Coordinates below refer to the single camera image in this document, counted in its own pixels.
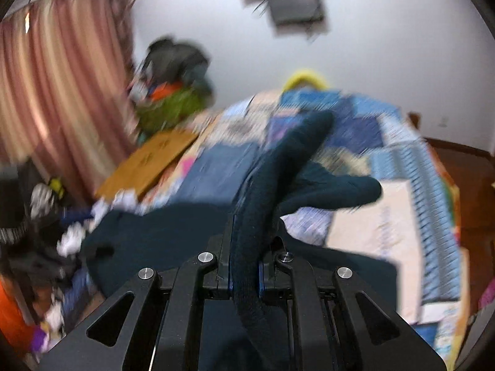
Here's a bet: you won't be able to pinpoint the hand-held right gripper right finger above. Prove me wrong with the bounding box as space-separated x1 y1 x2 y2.
258 224 447 371

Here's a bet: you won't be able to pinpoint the pile of clothes and bags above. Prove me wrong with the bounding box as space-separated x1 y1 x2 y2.
127 38 215 140

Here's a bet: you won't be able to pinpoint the heap of mixed clothes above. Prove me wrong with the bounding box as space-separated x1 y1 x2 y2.
0 162 113 360

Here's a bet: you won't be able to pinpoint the brown cardboard sheet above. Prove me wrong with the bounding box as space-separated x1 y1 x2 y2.
95 129 200 202

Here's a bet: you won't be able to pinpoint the dark teal pants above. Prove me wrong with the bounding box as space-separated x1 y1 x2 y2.
79 110 399 371

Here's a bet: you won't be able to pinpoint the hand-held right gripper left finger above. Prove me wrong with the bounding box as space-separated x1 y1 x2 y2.
39 211 237 371

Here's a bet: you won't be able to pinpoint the patchwork quilt bed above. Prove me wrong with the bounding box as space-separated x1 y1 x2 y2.
70 89 470 362

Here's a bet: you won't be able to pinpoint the yellow plastic hanger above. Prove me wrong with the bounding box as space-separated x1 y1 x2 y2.
283 70 329 91

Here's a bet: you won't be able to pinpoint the pink striped curtain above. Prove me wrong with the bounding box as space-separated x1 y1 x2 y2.
0 0 145 205

